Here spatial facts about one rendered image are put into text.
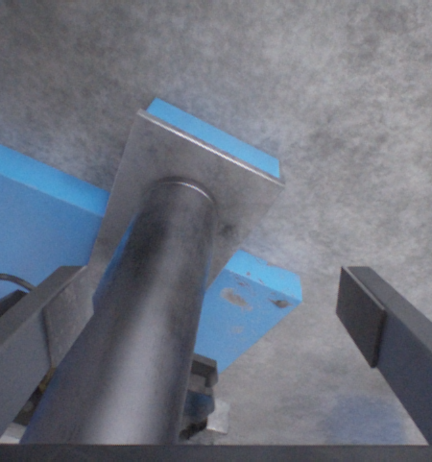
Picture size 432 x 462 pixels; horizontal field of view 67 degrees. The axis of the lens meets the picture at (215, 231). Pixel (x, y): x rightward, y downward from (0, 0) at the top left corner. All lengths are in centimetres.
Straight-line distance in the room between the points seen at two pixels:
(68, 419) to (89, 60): 80
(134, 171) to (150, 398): 57
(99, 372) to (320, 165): 77
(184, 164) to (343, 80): 43
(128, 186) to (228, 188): 27
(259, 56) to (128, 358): 71
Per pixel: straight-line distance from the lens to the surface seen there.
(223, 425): 110
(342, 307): 17
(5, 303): 93
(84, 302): 17
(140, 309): 56
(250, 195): 87
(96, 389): 51
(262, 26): 88
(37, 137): 117
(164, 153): 84
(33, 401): 113
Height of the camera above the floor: 87
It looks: 49 degrees down
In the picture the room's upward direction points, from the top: 169 degrees counter-clockwise
